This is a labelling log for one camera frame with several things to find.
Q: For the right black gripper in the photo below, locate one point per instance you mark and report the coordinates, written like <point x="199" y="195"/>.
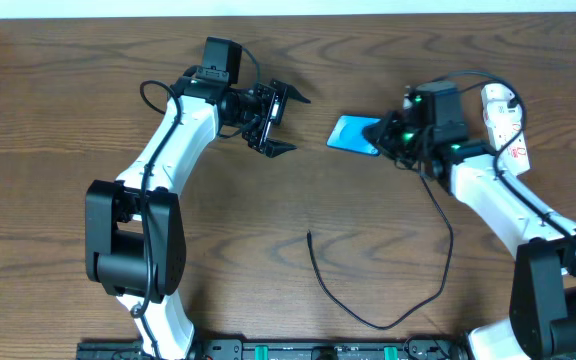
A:
<point x="385" y="133"/>

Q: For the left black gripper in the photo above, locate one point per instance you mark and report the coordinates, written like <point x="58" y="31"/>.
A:
<point x="270" y="117"/>

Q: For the blue Galaxy smartphone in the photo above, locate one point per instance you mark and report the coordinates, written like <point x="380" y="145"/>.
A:
<point x="347" y="135"/>

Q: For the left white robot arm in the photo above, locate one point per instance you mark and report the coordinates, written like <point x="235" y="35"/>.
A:
<point x="134" y="238"/>

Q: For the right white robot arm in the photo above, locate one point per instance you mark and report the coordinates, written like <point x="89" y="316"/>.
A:
<point x="429" y="135"/>

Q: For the white power strip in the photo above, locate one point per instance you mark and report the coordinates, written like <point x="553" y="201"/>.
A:
<point x="502" y="117"/>

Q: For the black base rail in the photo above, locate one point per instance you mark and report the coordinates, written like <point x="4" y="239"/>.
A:
<point x="413" y="348"/>

